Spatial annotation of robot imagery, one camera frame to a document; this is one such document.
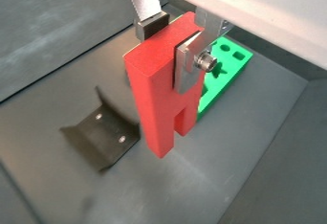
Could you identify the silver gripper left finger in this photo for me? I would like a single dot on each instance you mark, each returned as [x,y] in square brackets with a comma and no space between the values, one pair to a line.
[151,18]

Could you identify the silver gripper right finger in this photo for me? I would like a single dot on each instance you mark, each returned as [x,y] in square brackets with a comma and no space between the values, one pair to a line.
[192,53]

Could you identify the red double-square block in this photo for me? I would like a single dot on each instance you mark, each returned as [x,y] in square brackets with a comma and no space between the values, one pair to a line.
[165,111]

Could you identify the green foam shape board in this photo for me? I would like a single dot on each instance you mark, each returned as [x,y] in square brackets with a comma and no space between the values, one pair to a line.
[232,57]

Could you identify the black curved holder stand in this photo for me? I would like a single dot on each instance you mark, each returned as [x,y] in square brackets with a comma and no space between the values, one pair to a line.
[104,135]

